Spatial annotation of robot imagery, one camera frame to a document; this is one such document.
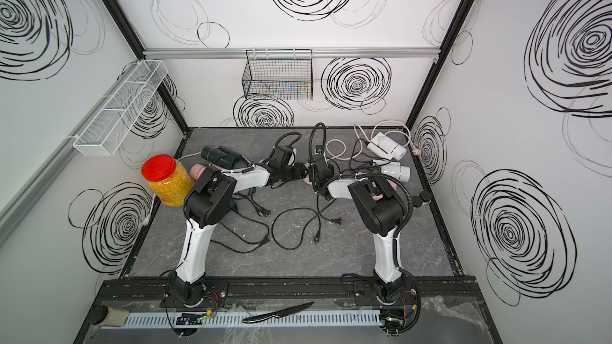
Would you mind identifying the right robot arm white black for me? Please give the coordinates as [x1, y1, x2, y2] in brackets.
[308, 159, 414, 305]

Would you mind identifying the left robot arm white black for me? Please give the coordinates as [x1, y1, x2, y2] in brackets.
[170, 146, 308, 307]

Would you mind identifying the dark green hair dryer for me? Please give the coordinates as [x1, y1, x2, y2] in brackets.
[201, 146, 251, 170]

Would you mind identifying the white hair dryer back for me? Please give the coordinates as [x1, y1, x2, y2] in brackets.
[367, 132, 407, 161]

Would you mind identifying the white hair dryer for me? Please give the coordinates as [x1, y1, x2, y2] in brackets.
[373, 159, 411, 183]
[367, 132, 407, 161]

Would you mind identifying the white hair dryer middle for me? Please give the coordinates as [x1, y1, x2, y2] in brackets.
[373, 159, 411, 183]

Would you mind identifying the jar with red lid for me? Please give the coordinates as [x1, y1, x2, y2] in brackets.
[141, 154, 194, 207]

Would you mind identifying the white vent strip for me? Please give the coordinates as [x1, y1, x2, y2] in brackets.
[101, 309, 383, 330]

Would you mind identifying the black kitchen knife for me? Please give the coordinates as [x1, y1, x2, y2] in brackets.
[242, 301, 315, 324]

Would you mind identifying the black wire basket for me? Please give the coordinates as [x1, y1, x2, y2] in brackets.
[242, 49, 314, 100]

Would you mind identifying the beige power strip cord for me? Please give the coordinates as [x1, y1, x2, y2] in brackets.
[319, 119, 422, 162]

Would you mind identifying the white wire shelf basket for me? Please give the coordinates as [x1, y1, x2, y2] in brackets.
[73, 60, 168, 157]

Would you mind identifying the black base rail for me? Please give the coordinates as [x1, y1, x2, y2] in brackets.
[97, 274, 479, 309]

